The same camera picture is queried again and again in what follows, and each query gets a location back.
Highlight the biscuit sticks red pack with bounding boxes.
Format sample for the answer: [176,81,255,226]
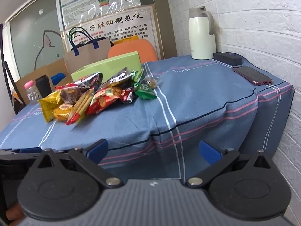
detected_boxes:
[66,88,94,125]

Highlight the pink cap plastic bottle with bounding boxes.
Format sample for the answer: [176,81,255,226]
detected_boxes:
[24,80,41,104]

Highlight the dark red date pack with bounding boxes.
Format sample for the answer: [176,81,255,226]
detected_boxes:
[56,83,82,105]

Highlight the yellow snack bag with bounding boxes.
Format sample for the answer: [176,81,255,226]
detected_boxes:
[39,91,63,122]

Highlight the red chips bag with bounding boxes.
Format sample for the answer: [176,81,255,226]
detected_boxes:
[87,87,122,115]

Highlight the white thermos jug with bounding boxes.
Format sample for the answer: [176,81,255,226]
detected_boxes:
[188,6,216,60]

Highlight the person's left hand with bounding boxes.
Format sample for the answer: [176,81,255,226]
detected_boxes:
[6,202,24,221]

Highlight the orange yellow snack packet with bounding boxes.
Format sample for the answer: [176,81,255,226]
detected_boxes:
[52,104,73,122]

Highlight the silver octopus snack bag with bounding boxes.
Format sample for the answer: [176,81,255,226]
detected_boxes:
[74,71,103,93]

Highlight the yellow bag behind chair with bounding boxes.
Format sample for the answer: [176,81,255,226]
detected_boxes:
[113,35,139,45]

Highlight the black rectangular case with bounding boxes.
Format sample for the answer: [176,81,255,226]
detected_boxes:
[213,53,242,66]

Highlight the black tumbler cup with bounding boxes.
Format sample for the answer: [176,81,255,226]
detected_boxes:
[35,75,52,98]

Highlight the brown cardboard box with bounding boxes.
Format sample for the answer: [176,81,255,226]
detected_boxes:
[15,59,73,105]

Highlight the light green cardboard box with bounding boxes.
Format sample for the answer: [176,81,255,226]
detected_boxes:
[71,52,142,82]

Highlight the brown paper bag blue handles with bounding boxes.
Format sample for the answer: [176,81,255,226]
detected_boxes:
[64,27,113,74]

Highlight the chinese text poster board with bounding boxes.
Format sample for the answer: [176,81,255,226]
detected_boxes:
[60,4,164,61]

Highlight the green snack packet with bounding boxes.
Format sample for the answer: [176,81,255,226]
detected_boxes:
[132,69,157,100]

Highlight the orange chair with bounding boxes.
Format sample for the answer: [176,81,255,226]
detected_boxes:
[108,39,159,63]

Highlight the dark red chocolate packet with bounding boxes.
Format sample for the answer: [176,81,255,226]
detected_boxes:
[119,87,138,104]

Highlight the blue chair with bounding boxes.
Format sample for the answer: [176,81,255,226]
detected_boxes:
[51,73,66,86]

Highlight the smartphone red case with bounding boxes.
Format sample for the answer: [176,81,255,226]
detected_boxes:
[232,66,273,86]

